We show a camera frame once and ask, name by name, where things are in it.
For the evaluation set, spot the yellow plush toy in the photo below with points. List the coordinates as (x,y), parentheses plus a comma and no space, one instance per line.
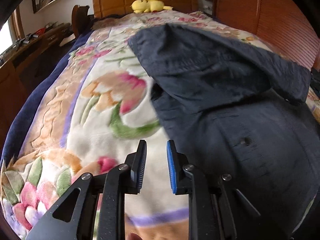
(146,6)

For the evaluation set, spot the window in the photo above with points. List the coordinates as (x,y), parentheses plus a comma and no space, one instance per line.
(12,31)

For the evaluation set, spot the wooden louvered wardrobe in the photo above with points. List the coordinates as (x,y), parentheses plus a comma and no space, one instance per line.
(280,23)

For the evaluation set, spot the wooden chair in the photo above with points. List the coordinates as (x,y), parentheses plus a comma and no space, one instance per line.
(80,19)

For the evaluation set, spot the black jacket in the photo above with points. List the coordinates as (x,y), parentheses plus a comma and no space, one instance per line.
(238,109)

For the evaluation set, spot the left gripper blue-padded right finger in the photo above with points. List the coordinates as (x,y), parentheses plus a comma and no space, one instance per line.
(217,208)

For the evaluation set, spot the long wooden desk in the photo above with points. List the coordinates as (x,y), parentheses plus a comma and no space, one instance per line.
(26,69)

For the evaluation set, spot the floral bed blanket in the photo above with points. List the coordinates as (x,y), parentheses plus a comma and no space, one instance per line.
(87,116)

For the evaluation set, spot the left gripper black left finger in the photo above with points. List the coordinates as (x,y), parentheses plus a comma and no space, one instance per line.
(93,206)

